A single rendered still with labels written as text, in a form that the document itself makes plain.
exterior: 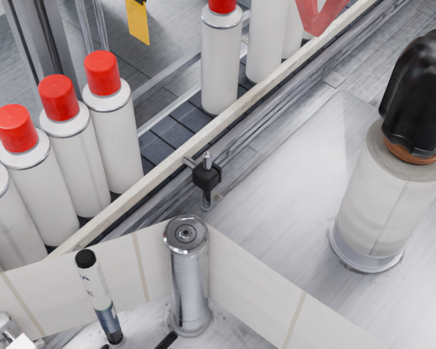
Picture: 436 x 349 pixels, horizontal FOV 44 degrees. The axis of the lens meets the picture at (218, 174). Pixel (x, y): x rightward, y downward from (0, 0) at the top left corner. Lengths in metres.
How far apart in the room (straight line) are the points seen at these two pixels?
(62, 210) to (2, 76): 0.39
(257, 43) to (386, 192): 0.33
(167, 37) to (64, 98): 0.47
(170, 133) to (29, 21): 0.24
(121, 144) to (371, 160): 0.27
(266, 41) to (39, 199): 0.37
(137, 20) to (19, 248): 0.27
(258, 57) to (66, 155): 0.33
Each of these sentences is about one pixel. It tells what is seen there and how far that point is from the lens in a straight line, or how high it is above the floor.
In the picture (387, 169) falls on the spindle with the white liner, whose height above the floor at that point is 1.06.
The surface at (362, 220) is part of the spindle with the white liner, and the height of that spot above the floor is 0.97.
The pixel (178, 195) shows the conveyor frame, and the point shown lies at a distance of 0.72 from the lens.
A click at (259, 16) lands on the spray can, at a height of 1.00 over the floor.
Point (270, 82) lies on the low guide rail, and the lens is 0.78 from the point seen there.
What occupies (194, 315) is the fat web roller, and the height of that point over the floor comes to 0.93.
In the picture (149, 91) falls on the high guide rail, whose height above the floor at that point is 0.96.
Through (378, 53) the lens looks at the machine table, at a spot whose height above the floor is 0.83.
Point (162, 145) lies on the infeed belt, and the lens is 0.74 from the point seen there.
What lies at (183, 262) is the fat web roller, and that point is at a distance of 0.45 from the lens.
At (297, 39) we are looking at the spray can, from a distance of 0.85.
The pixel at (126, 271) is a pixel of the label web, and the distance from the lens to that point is 0.51.
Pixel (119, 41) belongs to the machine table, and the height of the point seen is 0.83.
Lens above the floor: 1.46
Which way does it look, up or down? 54 degrees down
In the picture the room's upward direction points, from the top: 2 degrees clockwise
